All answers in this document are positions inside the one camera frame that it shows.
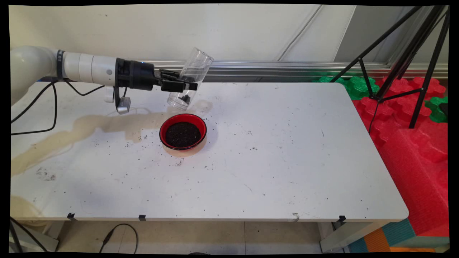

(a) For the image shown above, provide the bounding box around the large black tripod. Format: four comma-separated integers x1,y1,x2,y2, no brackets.
328,5,450,135

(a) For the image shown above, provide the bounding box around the red and green cloth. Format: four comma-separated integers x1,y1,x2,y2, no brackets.
351,76,447,144

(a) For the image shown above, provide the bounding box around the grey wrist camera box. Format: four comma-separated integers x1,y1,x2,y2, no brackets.
115,88,132,115

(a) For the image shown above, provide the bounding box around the aluminium rail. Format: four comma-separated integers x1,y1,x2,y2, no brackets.
140,58,449,83

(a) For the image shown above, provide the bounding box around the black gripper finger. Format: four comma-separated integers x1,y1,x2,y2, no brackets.
158,69,196,82
160,79,199,92

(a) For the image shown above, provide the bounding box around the thin black floor cable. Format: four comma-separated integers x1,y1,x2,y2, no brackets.
99,224,138,253

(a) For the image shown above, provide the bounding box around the white table leg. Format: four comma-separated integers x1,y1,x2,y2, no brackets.
320,220,392,253
10,221,60,252

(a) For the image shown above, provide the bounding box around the black seeds pile in bowl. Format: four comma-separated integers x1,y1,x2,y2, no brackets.
165,121,202,148

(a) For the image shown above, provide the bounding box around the teal foam mat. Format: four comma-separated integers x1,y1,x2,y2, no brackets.
347,219,416,253

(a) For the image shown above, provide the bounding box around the clear plastic jar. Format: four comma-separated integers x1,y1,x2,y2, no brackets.
166,47,214,111

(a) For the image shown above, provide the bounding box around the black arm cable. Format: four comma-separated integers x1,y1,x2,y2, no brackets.
10,80,128,136

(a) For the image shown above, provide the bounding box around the green foam puzzle tile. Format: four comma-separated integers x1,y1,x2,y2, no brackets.
314,75,380,101
425,96,449,124

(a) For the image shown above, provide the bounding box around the orange foam mat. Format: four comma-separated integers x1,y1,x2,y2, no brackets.
364,228,392,253

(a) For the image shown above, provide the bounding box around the white wall conduit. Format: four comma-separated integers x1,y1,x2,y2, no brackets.
276,5,324,62

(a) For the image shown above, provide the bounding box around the red bowl with black rim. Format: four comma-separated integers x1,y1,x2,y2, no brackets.
159,113,208,151

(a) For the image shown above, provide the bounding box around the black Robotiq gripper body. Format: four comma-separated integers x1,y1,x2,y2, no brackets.
115,58,162,91

